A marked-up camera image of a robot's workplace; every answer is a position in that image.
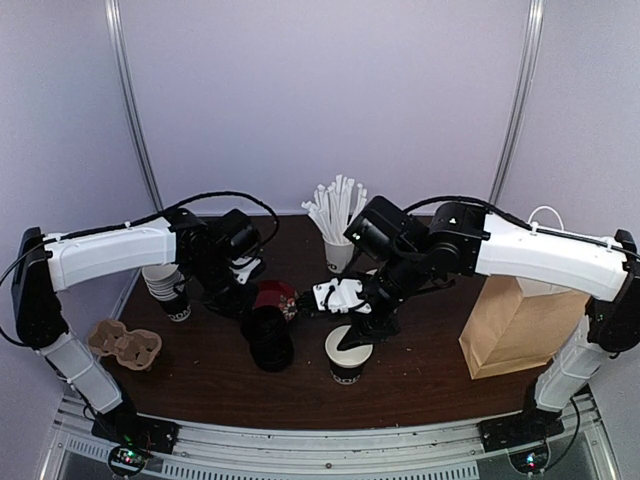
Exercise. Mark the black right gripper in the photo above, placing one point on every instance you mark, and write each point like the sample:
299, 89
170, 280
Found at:
375, 330

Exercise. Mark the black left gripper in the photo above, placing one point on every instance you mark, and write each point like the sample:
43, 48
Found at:
241, 306

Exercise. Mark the black white paper cup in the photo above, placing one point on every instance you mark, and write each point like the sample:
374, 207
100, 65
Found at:
346, 367

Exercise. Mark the stack of black lids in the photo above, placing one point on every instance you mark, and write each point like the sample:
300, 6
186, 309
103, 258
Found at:
270, 344

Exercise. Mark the stack of paper cups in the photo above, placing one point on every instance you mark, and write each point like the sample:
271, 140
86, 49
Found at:
166, 284

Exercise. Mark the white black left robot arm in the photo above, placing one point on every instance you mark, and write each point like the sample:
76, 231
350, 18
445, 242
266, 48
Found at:
222, 255

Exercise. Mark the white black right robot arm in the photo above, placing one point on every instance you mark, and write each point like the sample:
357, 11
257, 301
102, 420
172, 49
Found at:
467, 237

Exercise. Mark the red floral plate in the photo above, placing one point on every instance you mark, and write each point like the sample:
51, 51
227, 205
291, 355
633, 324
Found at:
277, 294

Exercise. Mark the paper cup holding straws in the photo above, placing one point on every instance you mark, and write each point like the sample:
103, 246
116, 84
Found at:
337, 254

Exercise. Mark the cardboard cup carrier tray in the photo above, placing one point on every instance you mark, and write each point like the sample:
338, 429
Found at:
135, 349

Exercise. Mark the bundle of white wrapped straws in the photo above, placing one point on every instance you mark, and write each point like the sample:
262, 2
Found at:
334, 207

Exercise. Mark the brown paper bag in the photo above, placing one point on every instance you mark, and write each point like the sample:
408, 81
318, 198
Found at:
522, 315

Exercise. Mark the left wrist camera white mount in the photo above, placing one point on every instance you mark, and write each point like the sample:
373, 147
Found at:
247, 268

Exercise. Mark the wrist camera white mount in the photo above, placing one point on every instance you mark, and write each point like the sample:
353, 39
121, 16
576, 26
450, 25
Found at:
247, 268
337, 296

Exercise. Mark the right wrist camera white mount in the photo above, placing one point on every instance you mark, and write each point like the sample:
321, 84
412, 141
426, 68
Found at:
337, 296

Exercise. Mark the aluminium front rail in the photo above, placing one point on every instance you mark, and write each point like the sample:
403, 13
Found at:
451, 450

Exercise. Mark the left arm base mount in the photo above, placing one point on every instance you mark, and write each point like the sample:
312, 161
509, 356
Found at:
136, 437

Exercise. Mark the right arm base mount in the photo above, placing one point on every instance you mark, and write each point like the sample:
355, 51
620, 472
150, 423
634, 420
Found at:
524, 436

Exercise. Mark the left aluminium wall post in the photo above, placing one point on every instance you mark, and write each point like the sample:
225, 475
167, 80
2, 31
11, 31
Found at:
118, 42

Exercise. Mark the aluminium wall post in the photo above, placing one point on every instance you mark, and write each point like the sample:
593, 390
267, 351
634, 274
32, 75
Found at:
526, 73
118, 42

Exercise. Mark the right aluminium wall post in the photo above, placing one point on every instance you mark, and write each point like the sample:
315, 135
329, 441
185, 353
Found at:
526, 73

